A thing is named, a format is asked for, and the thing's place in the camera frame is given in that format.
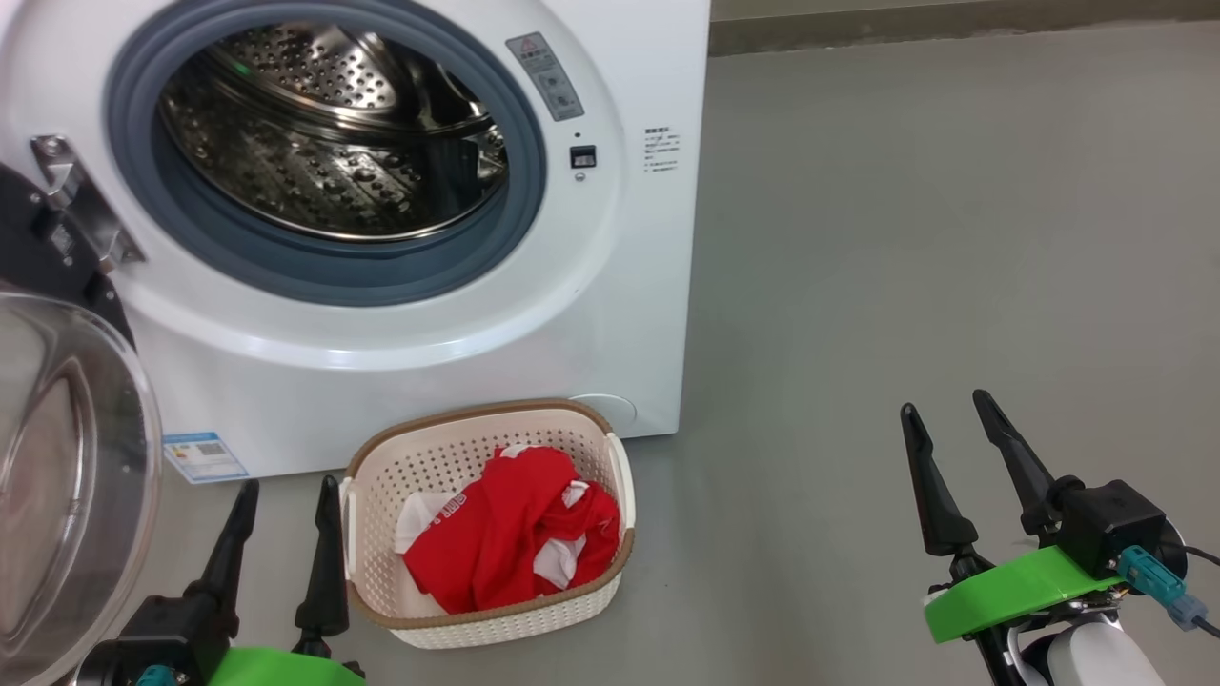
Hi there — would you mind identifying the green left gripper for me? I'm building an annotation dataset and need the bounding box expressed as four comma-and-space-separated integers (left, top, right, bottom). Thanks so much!
186, 474, 368, 686

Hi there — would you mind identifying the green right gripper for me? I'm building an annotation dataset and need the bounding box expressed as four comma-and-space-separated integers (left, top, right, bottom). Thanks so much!
901, 389, 1124, 686

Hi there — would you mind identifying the red and white garment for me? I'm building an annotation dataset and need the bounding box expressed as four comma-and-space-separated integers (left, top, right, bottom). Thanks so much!
396, 443, 622, 615

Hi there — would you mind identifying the black round glass washer door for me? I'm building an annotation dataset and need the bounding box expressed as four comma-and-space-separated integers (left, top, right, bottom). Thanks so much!
0, 162, 165, 686

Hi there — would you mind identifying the cream basket with brown rim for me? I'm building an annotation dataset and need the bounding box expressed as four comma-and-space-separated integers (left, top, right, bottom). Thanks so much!
340, 398, 637, 651

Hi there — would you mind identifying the white front-load washing machine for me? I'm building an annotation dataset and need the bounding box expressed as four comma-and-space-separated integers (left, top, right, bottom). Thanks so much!
0, 0, 711, 477

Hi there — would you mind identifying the steel perforated washer drum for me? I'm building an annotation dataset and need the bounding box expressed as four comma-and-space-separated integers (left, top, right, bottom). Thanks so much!
157, 21, 509, 244

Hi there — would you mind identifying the metal door hinge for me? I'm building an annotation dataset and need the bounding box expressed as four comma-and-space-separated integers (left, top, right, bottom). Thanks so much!
30, 134, 146, 272

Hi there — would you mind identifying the blue energy label sticker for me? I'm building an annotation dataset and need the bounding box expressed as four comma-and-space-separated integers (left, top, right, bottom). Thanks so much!
162, 432, 249, 484

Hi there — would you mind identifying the grey warning sticker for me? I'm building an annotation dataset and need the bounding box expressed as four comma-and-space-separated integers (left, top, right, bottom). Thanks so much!
505, 31, 585, 122

